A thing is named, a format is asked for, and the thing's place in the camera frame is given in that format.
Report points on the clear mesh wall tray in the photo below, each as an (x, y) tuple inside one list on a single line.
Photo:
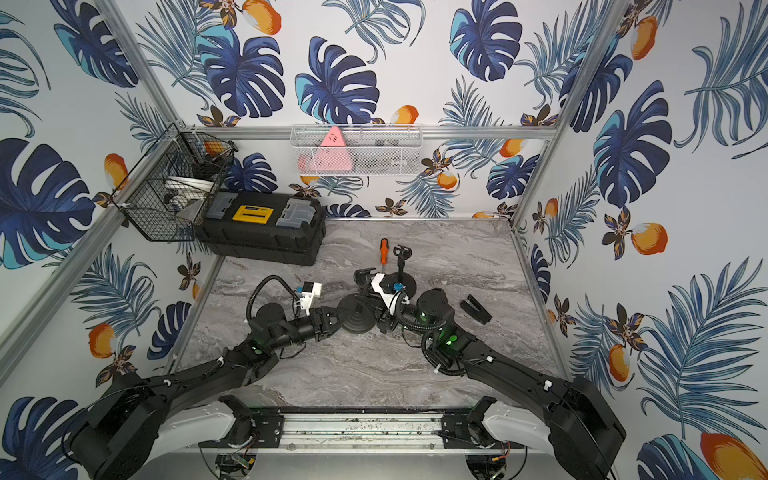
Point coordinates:
[(377, 149)]

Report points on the black round base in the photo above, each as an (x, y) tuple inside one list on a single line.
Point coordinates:
[(408, 282), (356, 315)]

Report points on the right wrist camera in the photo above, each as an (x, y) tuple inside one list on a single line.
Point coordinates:
[(390, 301)]

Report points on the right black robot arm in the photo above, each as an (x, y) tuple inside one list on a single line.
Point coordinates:
[(583, 431)]

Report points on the aluminium front rail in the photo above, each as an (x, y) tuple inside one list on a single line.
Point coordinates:
[(394, 431)]

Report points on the black plastic toolbox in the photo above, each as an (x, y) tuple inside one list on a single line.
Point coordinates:
[(272, 227)]

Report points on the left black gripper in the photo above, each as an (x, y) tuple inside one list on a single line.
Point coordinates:
[(327, 318)]

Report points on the orange handled screwdriver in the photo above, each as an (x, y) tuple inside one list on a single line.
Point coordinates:
[(384, 251)]

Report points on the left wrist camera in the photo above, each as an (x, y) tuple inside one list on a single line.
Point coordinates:
[(308, 293)]

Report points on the black wire basket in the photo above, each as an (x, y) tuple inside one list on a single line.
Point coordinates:
[(178, 179)]

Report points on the black stand pole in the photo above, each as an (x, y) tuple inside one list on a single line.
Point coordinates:
[(363, 281), (403, 253)]

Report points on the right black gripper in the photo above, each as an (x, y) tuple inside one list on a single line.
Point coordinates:
[(383, 317)]

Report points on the black clip piece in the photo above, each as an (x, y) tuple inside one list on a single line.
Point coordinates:
[(474, 309)]

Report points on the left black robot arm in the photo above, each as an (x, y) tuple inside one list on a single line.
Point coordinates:
[(116, 436)]

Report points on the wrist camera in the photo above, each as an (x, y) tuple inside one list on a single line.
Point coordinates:
[(390, 301), (308, 293)]

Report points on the pink triangle card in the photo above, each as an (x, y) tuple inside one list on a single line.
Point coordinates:
[(332, 155)]

